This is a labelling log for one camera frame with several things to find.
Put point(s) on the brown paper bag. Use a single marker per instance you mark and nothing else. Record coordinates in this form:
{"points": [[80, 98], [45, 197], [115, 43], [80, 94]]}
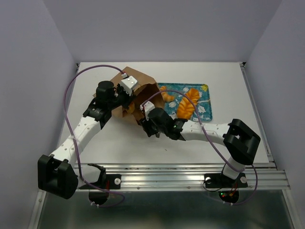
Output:
{"points": [[140, 97]]}

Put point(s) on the small fake bread roll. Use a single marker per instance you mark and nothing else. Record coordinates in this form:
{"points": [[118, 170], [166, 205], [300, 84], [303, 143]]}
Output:
{"points": [[130, 109]]}

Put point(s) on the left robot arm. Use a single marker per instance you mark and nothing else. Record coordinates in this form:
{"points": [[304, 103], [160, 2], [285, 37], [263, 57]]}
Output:
{"points": [[74, 140]]}

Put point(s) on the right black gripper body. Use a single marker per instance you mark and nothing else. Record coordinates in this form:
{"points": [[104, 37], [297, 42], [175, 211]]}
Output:
{"points": [[150, 128]]}

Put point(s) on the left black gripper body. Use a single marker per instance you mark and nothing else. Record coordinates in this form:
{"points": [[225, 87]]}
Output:
{"points": [[120, 98]]}

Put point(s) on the orange braided fake bread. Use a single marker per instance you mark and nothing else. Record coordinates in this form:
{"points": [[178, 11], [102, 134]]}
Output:
{"points": [[186, 109]]}

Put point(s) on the fake croissant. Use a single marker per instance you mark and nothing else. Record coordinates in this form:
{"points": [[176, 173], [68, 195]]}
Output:
{"points": [[166, 97]]}

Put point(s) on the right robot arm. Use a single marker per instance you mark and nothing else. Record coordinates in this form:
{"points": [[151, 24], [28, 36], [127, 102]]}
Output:
{"points": [[239, 139]]}

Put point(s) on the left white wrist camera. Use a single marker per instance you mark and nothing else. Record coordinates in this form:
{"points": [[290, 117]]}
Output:
{"points": [[128, 83]]}

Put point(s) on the aluminium mounting rail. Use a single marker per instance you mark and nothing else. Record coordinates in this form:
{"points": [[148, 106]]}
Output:
{"points": [[158, 177]]}

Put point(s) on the teal floral tray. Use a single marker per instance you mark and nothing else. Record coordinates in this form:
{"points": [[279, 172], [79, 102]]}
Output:
{"points": [[203, 110]]}

